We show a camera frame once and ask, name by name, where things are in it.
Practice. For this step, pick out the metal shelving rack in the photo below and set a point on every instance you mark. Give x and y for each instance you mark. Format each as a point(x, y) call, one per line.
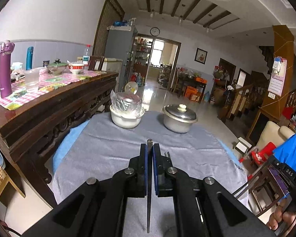
point(141, 56)

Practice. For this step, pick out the dark wooden table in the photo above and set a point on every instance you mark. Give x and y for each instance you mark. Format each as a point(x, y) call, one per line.
point(190, 80)

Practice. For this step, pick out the dark chopstick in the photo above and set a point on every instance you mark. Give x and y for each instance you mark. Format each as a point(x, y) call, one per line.
point(239, 191)
point(150, 214)

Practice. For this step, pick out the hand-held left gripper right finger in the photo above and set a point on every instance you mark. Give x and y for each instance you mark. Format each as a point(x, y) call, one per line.
point(156, 172)

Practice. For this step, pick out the wooden staircase railing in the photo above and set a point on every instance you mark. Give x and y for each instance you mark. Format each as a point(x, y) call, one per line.
point(239, 98)

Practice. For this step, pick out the pink checkered table runner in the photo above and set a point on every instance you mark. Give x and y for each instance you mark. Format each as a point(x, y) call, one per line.
point(51, 84)

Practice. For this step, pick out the carved wooden sideboard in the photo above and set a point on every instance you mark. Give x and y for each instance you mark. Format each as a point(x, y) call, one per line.
point(51, 118)

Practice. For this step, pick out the aluminium pot lid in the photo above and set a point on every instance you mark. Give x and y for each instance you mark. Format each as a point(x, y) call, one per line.
point(180, 112)

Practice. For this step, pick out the framed picture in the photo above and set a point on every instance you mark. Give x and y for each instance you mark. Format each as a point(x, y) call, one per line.
point(201, 55)

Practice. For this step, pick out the dark wooden chair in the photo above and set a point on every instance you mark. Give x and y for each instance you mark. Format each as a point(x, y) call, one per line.
point(261, 192)

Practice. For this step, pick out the red patterned bowl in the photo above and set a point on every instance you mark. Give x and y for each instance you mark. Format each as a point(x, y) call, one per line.
point(76, 68)

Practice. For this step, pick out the red plastic chair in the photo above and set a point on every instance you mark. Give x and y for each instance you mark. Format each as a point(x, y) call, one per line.
point(261, 155)

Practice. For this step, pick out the beige armchair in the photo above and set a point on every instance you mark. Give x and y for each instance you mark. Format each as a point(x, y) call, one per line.
point(271, 133)

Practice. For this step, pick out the white bowl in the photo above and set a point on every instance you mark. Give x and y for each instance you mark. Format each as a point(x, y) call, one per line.
point(125, 121)

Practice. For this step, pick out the grey refrigerator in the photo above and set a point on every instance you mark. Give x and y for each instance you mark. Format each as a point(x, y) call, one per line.
point(118, 49)

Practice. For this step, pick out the person's right hand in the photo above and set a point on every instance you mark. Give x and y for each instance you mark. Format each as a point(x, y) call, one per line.
point(283, 214)

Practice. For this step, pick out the small white stool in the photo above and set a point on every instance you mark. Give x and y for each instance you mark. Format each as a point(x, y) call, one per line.
point(241, 144)

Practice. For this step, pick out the orange cardboard box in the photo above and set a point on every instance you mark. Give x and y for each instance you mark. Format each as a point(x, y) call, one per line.
point(191, 92)

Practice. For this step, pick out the round wall clock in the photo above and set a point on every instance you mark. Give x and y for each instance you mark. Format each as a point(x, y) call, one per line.
point(155, 31)

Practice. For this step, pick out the wall calendar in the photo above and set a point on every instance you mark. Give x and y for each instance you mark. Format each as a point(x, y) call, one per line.
point(276, 81)

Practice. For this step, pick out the blue cloth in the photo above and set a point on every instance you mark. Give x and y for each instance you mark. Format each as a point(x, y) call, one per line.
point(291, 150)

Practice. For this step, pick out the pendant lamp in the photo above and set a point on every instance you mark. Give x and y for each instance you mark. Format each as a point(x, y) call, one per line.
point(181, 19)
point(152, 13)
point(208, 29)

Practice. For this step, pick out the small electric fan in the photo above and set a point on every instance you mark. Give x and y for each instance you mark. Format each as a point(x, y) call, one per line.
point(131, 87)

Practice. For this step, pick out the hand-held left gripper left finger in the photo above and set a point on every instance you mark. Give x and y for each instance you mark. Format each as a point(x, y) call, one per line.
point(143, 172)

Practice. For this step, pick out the wooden chair back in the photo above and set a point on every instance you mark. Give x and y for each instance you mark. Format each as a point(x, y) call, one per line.
point(96, 63)

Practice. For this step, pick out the clear plastic container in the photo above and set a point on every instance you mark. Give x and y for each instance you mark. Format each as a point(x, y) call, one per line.
point(32, 80)

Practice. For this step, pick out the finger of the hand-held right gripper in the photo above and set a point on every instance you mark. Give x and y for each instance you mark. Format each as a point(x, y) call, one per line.
point(276, 163)

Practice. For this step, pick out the brown curtain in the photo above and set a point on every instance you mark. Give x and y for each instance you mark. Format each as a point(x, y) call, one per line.
point(108, 17)

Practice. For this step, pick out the purple thermos bottle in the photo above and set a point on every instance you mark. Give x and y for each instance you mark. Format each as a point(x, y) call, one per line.
point(6, 74)

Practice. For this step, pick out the aluminium pot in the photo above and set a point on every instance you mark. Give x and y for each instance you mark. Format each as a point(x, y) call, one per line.
point(176, 123)

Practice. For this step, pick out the glass-lidded bowl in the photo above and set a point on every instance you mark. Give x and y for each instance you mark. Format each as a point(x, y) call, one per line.
point(56, 68)

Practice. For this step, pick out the red-capped water bottle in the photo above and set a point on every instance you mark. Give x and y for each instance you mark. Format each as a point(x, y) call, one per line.
point(86, 55)

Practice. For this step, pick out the blue table cover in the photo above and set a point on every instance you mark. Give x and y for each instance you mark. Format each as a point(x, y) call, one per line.
point(64, 148)

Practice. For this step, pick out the wooden pillar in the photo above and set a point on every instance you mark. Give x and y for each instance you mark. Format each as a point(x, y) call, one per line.
point(281, 44)

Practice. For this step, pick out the teal thermos bottle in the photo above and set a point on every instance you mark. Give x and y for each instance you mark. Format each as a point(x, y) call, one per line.
point(29, 59)

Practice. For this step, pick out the grey tablecloth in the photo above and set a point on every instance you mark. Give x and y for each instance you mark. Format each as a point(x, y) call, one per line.
point(108, 148)

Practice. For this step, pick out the blue water jug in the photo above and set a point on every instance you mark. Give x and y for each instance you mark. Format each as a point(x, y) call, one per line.
point(206, 96)

